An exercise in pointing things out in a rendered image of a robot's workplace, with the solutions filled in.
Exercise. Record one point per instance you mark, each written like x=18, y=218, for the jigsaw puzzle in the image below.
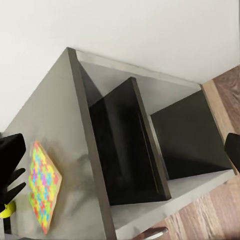
x=44, y=181

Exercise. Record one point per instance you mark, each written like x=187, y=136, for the tennis ball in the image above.
x=9, y=209

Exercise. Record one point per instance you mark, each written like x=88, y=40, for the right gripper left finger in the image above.
x=12, y=149

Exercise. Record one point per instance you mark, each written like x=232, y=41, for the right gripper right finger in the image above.
x=232, y=149

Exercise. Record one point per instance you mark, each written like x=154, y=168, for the desk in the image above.
x=133, y=147

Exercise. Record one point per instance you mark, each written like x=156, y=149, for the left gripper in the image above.
x=8, y=196

